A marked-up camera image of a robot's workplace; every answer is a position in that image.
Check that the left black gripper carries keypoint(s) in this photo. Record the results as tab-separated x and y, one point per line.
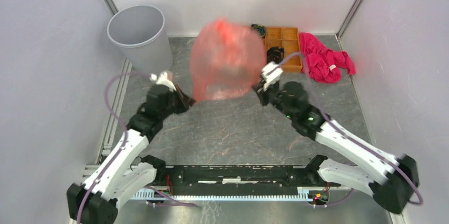
188	101

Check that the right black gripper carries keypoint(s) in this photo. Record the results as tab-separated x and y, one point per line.
262	94

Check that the red translucent trash bag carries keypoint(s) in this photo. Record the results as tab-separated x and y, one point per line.
226	61

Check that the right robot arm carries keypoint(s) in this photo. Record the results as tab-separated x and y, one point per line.
389	180

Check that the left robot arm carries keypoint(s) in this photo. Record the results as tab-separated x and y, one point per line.
100	197

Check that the grey plastic trash bin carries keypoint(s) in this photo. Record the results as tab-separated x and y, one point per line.
140	34

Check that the black rolled belt right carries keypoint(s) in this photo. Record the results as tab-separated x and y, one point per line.
275	54

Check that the orange compartment tray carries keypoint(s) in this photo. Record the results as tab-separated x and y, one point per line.
288	38

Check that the dark rolled belt top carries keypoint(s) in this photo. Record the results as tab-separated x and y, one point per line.
260	29

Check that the pink crumpled cloth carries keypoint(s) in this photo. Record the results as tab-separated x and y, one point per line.
324	64

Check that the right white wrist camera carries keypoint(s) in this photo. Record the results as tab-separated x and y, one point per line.
271	74

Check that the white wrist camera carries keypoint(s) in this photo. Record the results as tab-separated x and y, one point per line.
164	78
271	74

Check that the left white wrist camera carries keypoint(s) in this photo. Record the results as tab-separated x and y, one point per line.
164	78

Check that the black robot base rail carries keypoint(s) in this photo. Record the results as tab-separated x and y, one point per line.
236	180

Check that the white slotted cable duct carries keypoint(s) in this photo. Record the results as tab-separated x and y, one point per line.
299	195

